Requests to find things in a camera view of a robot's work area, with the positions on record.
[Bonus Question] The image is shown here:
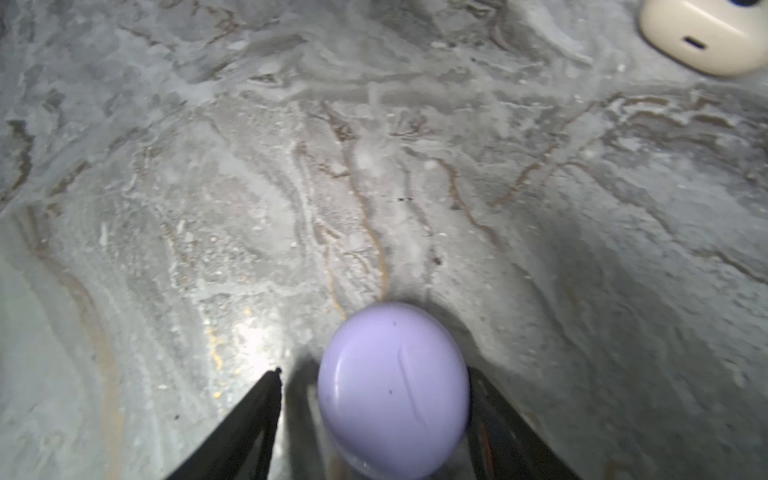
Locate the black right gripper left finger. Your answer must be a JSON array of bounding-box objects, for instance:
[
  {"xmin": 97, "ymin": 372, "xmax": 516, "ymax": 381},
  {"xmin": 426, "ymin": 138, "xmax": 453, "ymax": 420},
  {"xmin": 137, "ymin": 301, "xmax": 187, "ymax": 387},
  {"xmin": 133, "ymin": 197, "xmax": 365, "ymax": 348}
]
[{"xmin": 168, "ymin": 368, "xmax": 282, "ymax": 480}]

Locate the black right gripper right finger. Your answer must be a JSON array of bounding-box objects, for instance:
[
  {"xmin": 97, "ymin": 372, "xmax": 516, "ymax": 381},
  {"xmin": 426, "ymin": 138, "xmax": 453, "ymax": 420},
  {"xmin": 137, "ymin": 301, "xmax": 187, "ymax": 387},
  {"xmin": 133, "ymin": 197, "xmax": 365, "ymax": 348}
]
[{"xmin": 466, "ymin": 367, "xmax": 579, "ymax": 480}]

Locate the purple round earbud case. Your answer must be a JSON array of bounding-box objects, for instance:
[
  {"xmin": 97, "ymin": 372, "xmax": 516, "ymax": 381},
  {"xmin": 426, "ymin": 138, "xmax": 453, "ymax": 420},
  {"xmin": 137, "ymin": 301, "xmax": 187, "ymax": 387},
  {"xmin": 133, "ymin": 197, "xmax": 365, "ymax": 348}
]
[{"xmin": 317, "ymin": 302, "xmax": 470, "ymax": 479}]

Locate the cream earbud charging case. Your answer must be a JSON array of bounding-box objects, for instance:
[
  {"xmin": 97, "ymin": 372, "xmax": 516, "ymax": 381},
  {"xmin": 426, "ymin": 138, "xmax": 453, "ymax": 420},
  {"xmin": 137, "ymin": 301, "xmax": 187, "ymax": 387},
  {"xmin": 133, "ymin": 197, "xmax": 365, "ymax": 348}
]
[{"xmin": 638, "ymin": 0, "xmax": 767, "ymax": 77}]

